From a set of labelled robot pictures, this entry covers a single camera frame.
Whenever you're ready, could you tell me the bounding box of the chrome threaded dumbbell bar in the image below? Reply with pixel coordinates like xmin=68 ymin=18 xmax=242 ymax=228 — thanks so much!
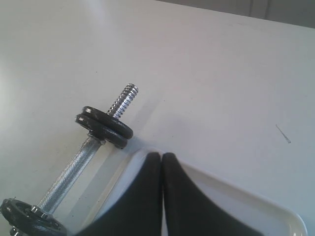
xmin=9 ymin=83 xmax=139 ymax=236

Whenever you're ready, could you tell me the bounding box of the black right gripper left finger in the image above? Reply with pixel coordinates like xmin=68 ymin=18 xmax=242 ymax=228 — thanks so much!
xmin=77 ymin=152 xmax=162 ymax=236

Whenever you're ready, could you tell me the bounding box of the black far-end weight plate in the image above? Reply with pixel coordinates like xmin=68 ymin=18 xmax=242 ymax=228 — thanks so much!
xmin=75 ymin=114 xmax=128 ymax=149

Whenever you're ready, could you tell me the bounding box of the black near-end weight plate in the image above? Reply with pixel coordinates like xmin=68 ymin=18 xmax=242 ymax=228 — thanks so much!
xmin=0 ymin=198 xmax=67 ymax=236

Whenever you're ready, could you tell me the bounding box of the white plastic tray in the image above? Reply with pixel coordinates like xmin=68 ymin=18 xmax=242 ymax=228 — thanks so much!
xmin=90 ymin=147 xmax=309 ymax=236

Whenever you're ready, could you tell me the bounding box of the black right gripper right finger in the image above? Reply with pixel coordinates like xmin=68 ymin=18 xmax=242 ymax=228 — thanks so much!
xmin=162 ymin=152 xmax=262 ymax=236

